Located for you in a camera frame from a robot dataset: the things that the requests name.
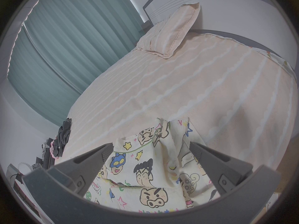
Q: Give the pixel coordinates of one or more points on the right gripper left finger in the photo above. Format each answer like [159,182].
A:
[88,167]

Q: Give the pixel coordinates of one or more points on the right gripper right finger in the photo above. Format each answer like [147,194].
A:
[217,169]

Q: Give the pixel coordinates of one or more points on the white printed pyjama top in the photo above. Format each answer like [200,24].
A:
[151,171]

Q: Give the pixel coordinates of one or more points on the pile of clothes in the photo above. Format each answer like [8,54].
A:
[64,134]

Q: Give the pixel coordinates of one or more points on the bed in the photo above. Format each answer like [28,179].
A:
[198,78]

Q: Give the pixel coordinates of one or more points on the black slatted furniture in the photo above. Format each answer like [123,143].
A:
[48,157]

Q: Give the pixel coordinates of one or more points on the blue-green curtain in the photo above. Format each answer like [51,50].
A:
[37,85]
[77,31]

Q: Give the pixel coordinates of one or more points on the cream pillow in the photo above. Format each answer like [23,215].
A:
[170,31]

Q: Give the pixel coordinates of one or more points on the grey bedside table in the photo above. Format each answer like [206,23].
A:
[146,27]

